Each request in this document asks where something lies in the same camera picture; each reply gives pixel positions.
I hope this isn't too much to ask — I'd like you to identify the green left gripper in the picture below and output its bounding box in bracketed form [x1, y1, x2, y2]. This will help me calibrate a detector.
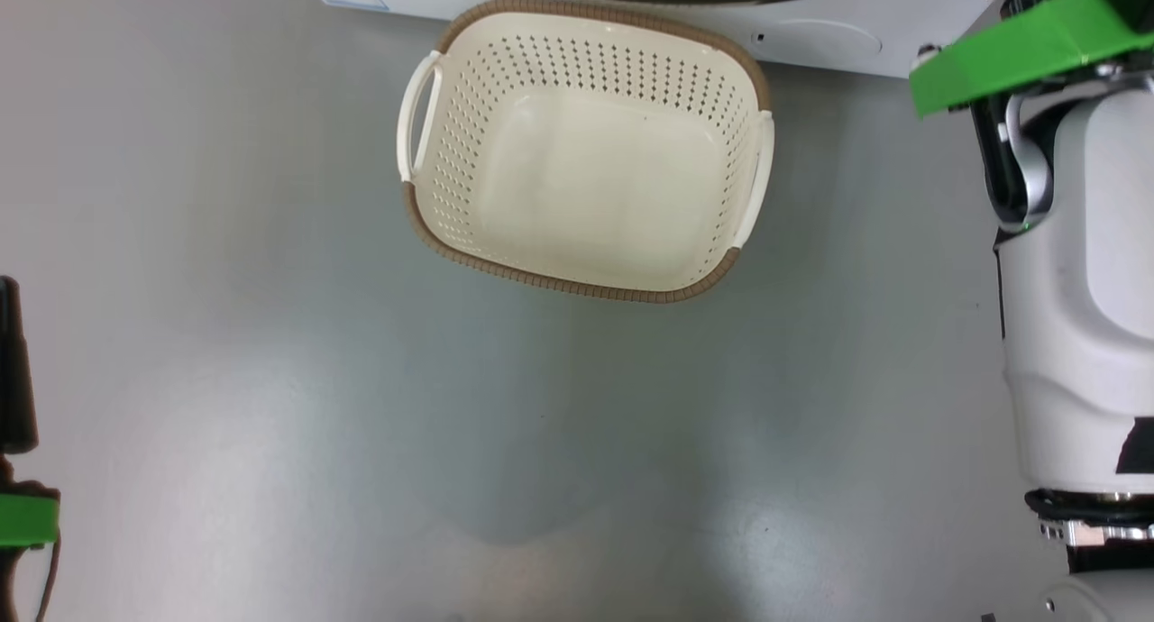
[0, 277, 61, 552]

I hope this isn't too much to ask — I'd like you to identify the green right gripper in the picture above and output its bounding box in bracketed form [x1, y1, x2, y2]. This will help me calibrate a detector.
[909, 0, 1154, 121]

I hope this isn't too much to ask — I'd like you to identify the white front-load washing machine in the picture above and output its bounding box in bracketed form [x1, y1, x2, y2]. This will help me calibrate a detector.
[293, 0, 1006, 80]

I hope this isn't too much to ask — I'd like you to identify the cream perforated laundry basket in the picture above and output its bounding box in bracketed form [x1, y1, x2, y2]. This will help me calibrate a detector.
[397, 0, 775, 305]

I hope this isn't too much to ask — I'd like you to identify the thin black cable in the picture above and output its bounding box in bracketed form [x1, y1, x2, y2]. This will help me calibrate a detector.
[34, 541, 61, 622]

